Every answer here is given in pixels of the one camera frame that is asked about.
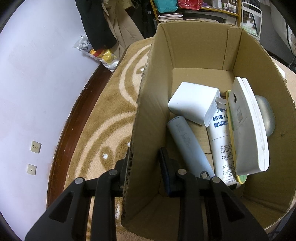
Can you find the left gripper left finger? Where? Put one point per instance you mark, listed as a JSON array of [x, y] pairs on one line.
[[67, 217]]

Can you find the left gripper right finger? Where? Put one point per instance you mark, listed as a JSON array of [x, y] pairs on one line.
[[208, 209]]

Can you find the green oval board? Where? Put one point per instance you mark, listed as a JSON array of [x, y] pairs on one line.
[[240, 178]]

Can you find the light blue power bank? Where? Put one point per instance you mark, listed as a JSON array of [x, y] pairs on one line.
[[190, 149]]

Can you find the white printed tube bottle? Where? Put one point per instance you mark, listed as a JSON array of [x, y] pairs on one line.
[[221, 148]]

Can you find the white slim power bank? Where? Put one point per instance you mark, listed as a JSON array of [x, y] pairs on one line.
[[250, 139]]

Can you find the white square charger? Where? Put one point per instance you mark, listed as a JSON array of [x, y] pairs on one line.
[[197, 103], [282, 72]]

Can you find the green earbud case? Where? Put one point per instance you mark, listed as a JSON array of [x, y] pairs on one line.
[[267, 114]]

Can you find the brown cardboard box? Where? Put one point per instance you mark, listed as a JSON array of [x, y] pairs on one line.
[[211, 54]]

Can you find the beige patterned plush blanket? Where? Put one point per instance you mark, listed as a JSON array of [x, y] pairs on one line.
[[108, 130]]

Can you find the snack bag on floor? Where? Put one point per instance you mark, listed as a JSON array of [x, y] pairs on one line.
[[105, 56]]

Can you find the black hanging coat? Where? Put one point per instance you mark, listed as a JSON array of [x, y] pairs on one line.
[[95, 25]]

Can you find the stack of books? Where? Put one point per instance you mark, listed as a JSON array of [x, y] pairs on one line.
[[199, 15]]

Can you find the white rolling cart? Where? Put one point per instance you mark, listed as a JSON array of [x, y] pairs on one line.
[[251, 18]]

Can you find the red patterned gift bag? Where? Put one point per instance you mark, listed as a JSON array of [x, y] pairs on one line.
[[190, 4]]

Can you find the wooden bookshelf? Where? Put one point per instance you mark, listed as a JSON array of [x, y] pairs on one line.
[[214, 11]]

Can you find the teal bag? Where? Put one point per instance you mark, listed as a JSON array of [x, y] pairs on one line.
[[166, 6]]

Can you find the lower wall socket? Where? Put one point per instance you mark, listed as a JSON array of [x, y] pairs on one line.
[[31, 169]]

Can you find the wall socket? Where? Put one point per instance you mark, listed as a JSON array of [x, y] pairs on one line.
[[35, 147], [31, 169]]

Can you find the upper wall socket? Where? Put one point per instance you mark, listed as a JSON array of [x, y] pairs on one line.
[[35, 147]]

